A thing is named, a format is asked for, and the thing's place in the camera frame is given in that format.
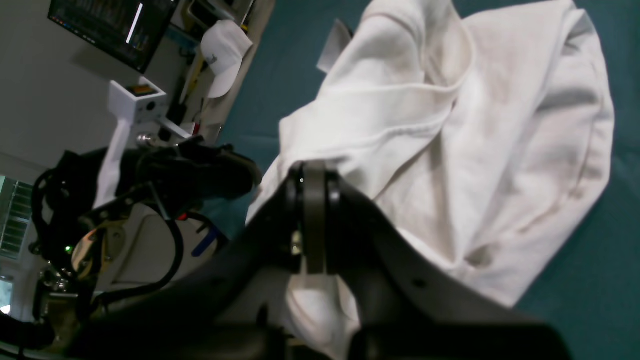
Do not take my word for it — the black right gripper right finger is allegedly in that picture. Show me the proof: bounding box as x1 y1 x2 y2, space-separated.
315 161 572 360

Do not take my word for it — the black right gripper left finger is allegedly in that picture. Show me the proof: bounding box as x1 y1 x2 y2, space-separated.
65 161 316 360

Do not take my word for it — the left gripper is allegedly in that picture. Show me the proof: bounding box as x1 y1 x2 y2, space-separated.
79 76 263 229

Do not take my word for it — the white T-shirt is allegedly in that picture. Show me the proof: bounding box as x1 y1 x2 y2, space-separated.
245 0 616 360

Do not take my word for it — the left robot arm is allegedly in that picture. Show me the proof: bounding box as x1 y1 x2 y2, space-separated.
1 77 263 353

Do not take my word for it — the white cap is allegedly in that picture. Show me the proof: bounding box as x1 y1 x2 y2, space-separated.
199 19 253 99

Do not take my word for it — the dark computer monitor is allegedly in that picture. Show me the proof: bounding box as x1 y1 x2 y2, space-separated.
47 0 179 75

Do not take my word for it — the teal table cloth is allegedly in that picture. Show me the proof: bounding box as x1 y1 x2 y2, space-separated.
203 0 640 360

